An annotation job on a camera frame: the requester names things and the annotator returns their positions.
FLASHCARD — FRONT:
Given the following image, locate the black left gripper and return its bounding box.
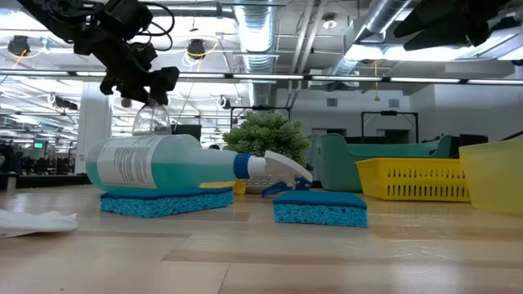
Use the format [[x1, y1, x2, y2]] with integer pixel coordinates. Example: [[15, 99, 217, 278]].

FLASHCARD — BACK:
[[73, 32, 181, 105]]

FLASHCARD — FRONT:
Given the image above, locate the black equipment box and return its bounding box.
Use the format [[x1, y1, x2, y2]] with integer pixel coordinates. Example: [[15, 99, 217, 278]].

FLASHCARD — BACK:
[[449, 133, 489, 159]]

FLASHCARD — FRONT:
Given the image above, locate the black monitor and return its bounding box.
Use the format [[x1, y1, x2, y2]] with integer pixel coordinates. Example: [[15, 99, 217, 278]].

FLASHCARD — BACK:
[[171, 123, 203, 142]]

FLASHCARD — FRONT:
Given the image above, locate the hanging yellow power cord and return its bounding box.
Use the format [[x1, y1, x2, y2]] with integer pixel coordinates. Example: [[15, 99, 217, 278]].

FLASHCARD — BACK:
[[372, 60, 382, 103]]

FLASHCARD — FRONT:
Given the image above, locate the black stand frame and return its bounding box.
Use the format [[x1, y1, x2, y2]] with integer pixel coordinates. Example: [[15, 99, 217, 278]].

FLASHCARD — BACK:
[[360, 110, 419, 144], [229, 105, 293, 130]]

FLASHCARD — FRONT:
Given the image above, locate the LED light bar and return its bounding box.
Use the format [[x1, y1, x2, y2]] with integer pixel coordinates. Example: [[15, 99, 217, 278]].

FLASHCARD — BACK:
[[0, 69, 523, 86]]

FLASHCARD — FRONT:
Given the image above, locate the small yellow slotted basket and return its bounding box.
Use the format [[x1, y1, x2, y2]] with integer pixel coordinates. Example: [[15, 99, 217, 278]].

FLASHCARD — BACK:
[[355, 157, 472, 203]]

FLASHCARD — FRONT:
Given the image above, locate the slanted silver duct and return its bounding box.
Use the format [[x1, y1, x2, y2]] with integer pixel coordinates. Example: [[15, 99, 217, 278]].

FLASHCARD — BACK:
[[326, 0, 409, 78]]

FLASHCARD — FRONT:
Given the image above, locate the black ceiling cable reel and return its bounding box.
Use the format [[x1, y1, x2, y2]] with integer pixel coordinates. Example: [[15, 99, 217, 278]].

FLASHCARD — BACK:
[[186, 38, 208, 60], [7, 34, 31, 57]]

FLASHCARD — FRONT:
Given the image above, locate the green artificial potted plant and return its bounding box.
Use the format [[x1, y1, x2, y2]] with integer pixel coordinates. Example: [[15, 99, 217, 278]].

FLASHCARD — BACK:
[[221, 110, 312, 195]]

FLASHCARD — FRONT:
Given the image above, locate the white cloth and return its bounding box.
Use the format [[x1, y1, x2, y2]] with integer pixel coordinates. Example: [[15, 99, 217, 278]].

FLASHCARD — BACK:
[[0, 209, 79, 239]]

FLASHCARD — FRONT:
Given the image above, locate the large silver spiral duct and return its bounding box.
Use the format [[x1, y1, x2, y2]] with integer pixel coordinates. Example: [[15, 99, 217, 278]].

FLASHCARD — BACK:
[[234, 0, 279, 108]]

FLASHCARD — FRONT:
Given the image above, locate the translucent yellow bin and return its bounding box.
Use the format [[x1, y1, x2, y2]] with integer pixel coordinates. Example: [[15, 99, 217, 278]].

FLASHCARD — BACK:
[[458, 138, 523, 217]]

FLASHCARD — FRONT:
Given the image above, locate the yellow cloth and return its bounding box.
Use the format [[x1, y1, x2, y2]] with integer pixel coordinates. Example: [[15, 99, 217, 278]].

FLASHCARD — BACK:
[[199, 180, 247, 196]]

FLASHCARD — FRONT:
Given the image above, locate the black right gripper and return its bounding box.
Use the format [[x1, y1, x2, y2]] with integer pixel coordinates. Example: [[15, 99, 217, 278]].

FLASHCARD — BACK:
[[392, 0, 514, 52]]

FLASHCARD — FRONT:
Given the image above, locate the teal liquid spray bottle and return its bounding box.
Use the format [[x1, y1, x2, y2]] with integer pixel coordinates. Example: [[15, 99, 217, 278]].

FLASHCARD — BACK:
[[84, 133, 314, 198]]

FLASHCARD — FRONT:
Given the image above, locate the clear plastic bottle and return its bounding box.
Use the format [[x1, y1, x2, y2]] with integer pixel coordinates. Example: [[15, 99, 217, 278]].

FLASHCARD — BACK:
[[131, 100, 172, 137]]

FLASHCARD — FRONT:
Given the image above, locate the teal plastic bin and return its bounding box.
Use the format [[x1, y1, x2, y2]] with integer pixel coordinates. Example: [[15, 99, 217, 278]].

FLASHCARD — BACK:
[[315, 132, 454, 193]]

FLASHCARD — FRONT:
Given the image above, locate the white pillar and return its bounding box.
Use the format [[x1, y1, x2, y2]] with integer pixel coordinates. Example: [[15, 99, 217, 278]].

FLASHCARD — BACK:
[[74, 81, 114, 176]]

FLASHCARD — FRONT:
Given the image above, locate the blue sponge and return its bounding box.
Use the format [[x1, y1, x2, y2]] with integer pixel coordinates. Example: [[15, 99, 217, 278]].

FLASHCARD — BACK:
[[100, 186, 235, 219], [272, 190, 369, 229]]

